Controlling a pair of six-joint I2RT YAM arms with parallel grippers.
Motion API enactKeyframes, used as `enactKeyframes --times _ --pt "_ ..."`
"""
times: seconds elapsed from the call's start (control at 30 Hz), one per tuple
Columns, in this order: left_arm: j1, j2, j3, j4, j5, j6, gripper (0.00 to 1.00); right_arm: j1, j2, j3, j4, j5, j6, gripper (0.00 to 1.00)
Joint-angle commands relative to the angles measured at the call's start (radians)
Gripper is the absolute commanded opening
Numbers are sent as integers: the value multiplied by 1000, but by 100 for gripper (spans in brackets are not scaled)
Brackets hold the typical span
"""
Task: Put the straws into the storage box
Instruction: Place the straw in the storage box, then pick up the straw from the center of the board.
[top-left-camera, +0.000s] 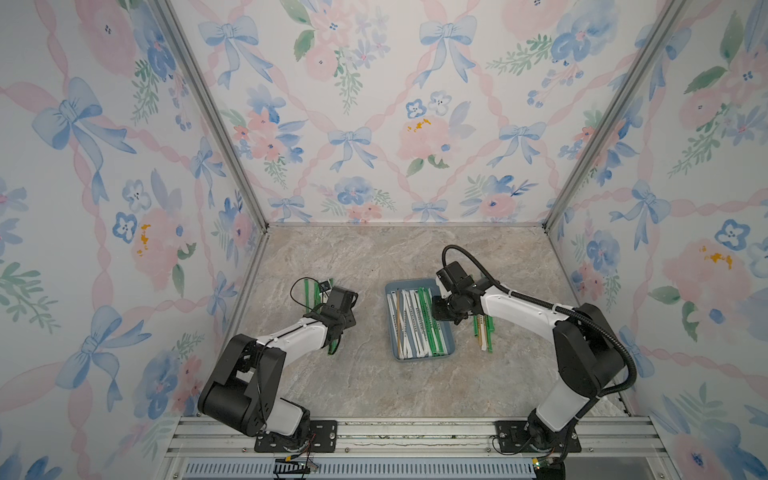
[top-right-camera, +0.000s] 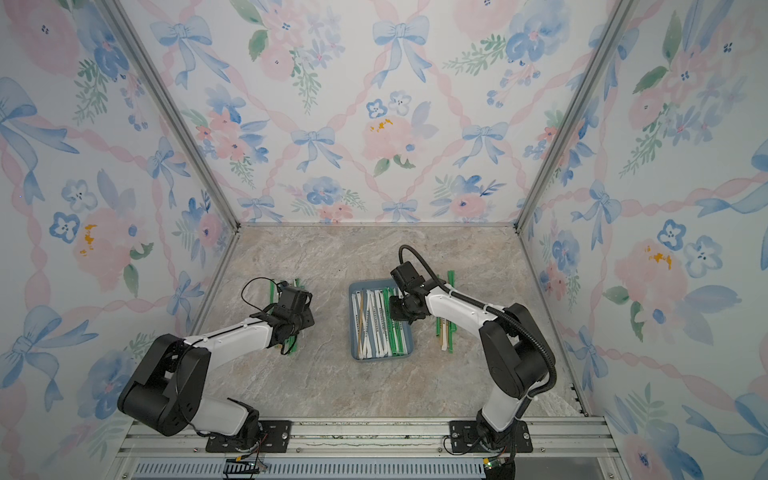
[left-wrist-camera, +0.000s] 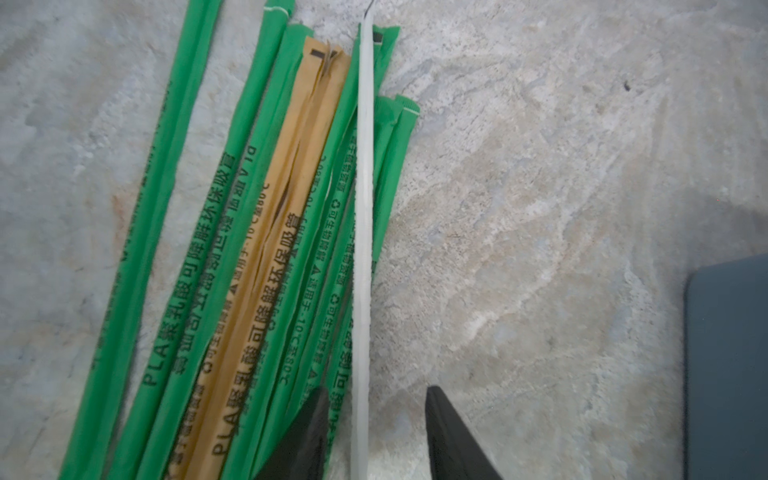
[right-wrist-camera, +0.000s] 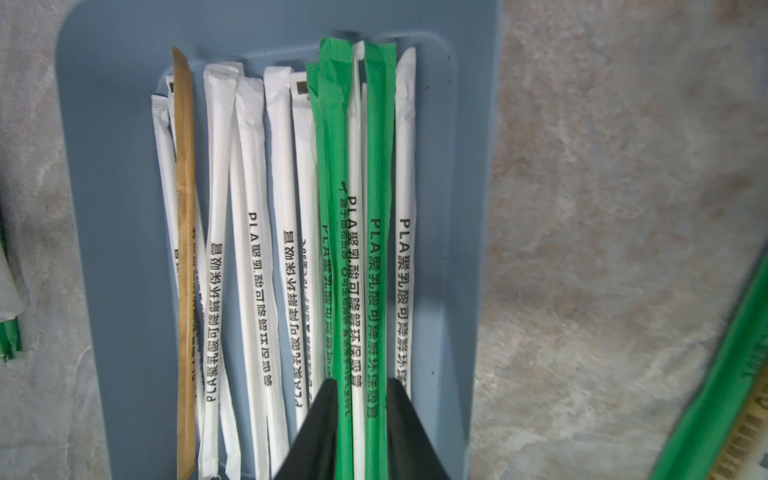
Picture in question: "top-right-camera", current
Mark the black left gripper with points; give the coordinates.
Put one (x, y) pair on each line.
(309, 317)

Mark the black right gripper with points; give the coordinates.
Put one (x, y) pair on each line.
(395, 312)

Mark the thick white straw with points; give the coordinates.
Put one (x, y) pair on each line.
(368, 348)

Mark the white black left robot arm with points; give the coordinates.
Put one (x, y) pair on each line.
(166, 390)

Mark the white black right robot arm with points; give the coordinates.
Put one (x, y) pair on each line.
(519, 359)

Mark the green straws pile right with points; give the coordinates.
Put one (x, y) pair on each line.
(445, 327)

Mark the blue plastic storage tray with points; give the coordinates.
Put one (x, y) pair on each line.
(378, 327)

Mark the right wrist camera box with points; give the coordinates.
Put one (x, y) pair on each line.
(407, 278)

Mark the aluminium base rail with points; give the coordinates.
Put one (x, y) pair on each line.
(379, 448)

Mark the aluminium frame post right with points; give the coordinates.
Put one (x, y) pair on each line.
(608, 41)

